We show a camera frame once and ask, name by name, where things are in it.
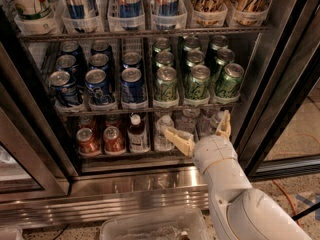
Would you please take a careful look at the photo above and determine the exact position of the blue can front middle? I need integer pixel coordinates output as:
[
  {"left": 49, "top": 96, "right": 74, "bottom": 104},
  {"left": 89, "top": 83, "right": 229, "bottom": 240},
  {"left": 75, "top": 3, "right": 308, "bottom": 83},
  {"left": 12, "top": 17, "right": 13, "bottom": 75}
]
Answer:
[{"left": 85, "top": 69, "right": 114, "bottom": 105}]

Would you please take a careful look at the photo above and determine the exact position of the blue can back left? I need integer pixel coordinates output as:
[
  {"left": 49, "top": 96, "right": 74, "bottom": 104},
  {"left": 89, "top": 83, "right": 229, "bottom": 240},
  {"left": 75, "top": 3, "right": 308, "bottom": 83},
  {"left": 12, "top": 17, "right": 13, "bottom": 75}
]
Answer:
[{"left": 60, "top": 41, "right": 87, "bottom": 70}]

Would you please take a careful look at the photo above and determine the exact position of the red can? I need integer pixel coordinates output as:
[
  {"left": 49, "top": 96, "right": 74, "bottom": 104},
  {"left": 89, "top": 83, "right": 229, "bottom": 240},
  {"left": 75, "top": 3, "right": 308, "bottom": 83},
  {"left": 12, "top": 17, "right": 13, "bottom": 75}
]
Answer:
[
  {"left": 105, "top": 114, "right": 121, "bottom": 128},
  {"left": 76, "top": 128, "right": 100, "bottom": 156},
  {"left": 103, "top": 126, "right": 125, "bottom": 154},
  {"left": 78, "top": 116, "right": 96, "bottom": 131}
]

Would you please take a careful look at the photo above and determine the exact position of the black tripod leg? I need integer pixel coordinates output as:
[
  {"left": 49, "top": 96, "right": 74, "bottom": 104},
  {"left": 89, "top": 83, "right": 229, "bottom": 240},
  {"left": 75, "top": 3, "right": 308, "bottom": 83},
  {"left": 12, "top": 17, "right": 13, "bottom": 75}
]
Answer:
[{"left": 292, "top": 202, "right": 320, "bottom": 221}]

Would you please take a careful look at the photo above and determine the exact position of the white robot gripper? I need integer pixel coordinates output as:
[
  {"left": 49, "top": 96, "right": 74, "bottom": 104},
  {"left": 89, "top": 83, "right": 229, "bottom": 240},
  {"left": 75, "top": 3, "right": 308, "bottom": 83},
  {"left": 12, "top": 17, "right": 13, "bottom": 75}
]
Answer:
[{"left": 164, "top": 110, "right": 237, "bottom": 175}]

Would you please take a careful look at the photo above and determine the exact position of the brown drink bottle white cap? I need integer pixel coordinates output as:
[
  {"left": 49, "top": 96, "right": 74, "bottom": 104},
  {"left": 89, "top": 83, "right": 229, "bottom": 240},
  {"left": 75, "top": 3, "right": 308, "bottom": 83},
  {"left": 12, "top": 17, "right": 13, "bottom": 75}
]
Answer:
[{"left": 128, "top": 114, "right": 149, "bottom": 153}]

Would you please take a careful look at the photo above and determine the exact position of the clear plastic bin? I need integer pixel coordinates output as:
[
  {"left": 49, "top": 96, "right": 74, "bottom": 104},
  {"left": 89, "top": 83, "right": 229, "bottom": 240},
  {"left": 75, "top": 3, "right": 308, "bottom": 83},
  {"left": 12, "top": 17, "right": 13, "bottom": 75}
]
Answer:
[{"left": 99, "top": 207, "right": 210, "bottom": 240}]

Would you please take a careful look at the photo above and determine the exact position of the green can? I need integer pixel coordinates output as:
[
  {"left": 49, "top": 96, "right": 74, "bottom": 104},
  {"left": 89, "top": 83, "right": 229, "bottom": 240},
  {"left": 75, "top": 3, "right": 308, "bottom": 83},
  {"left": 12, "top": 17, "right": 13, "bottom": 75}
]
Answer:
[
  {"left": 206, "top": 35, "right": 229, "bottom": 61},
  {"left": 185, "top": 50, "right": 205, "bottom": 71},
  {"left": 182, "top": 36, "right": 201, "bottom": 53},
  {"left": 154, "top": 51, "right": 175, "bottom": 71},
  {"left": 185, "top": 65, "right": 210, "bottom": 100},
  {"left": 215, "top": 63, "right": 244, "bottom": 98},
  {"left": 152, "top": 37, "right": 172, "bottom": 55},
  {"left": 211, "top": 48, "right": 235, "bottom": 82},
  {"left": 155, "top": 66, "right": 177, "bottom": 102}
]

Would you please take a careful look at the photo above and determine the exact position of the orange cable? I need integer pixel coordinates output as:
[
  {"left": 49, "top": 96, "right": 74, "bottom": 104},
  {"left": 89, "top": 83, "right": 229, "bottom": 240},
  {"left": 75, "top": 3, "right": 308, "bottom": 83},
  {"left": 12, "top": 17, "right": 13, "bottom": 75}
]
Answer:
[{"left": 272, "top": 179, "right": 303, "bottom": 228}]

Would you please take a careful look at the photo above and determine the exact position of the blue can front left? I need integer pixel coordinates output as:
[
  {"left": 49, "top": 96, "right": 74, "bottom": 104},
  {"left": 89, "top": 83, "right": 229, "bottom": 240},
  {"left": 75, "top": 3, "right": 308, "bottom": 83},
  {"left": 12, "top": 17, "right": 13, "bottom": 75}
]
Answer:
[{"left": 49, "top": 71, "right": 82, "bottom": 107}]

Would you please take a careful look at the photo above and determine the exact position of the red can back right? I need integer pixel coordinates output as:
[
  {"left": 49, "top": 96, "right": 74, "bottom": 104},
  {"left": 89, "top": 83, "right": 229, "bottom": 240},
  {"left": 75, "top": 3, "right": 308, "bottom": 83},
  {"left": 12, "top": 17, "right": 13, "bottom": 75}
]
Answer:
[{"left": 105, "top": 114, "right": 121, "bottom": 128}]

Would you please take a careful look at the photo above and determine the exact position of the stainless steel fridge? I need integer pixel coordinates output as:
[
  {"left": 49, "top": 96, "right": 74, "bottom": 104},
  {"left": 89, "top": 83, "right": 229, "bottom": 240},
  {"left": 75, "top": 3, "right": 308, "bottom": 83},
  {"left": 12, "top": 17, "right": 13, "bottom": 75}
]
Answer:
[{"left": 0, "top": 0, "right": 320, "bottom": 228}]

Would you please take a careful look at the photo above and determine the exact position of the clear water bottle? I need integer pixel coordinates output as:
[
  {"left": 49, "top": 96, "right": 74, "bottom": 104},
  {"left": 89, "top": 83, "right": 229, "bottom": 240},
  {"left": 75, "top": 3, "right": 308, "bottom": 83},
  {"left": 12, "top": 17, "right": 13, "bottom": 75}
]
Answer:
[
  {"left": 154, "top": 115, "right": 174, "bottom": 151},
  {"left": 197, "top": 110, "right": 224, "bottom": 138}
]

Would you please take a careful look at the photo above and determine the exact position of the clear water bottle left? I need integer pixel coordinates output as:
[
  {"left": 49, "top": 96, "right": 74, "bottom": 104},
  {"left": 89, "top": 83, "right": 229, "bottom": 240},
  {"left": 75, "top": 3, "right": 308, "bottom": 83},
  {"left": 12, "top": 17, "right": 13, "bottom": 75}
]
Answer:
[{"left": 154, "top": 115, "right": 174, "bottom": 151}]

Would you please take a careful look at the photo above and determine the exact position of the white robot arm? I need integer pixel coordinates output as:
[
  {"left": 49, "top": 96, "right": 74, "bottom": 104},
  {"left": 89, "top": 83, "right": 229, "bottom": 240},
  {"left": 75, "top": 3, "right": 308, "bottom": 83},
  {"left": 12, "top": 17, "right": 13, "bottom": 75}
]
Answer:
[{"left": 161, "top": 111, "right": 312, "bottom": 240}]

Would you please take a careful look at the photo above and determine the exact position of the red can front right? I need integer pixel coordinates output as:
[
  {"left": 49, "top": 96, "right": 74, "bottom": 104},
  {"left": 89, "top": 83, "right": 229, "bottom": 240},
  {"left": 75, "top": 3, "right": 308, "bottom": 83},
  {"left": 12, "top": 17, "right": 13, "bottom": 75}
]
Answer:
[{"left": 103, "top": 126, "right": 125, "bottom": 154}]

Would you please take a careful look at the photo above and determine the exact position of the blue can front right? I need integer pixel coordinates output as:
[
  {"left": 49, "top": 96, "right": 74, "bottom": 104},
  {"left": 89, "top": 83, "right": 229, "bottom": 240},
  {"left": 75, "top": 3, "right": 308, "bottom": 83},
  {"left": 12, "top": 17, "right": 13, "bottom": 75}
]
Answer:
[{"left": 121, "top": 68, "right": 146, "bottom": 103}]

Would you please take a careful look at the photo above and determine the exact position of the white tall can top shelf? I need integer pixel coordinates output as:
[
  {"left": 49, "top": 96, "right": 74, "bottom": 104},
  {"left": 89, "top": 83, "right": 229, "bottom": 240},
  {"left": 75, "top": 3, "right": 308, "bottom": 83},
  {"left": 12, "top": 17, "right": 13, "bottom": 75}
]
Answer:
[{"left": 11, "top": 0, "right": 53, "bottom": 20}]

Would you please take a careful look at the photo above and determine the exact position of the red can front left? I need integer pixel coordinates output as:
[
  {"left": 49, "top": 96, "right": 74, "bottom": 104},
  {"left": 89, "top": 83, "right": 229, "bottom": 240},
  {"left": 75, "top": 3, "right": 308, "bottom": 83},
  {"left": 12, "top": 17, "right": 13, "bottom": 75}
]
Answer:
[{"left": 76, "top": 128, "right": 100, "bottom": 156}]

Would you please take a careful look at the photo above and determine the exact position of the blue can back middle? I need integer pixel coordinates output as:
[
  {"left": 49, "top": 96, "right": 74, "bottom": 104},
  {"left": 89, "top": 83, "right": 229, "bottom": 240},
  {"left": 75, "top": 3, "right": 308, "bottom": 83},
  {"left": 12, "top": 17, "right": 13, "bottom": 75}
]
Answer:
[{"left": 91, "top": 41, "right": 113, "bottom": 58}]

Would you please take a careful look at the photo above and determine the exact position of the clear water bottle right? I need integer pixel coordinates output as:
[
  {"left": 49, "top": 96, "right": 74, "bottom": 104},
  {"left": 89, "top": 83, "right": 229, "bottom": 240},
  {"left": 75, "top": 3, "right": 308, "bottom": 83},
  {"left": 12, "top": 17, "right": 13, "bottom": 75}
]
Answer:
[{"left": 197, "top": 110, "right": 224, "bottom": 138}]

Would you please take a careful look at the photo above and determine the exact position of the red can back left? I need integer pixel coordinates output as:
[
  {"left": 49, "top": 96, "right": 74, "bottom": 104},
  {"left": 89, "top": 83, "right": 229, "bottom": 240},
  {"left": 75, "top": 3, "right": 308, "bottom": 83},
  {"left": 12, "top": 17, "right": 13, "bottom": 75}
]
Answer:
[{"left": 78, "top": 116, "right": 96, "bottom": 131}]

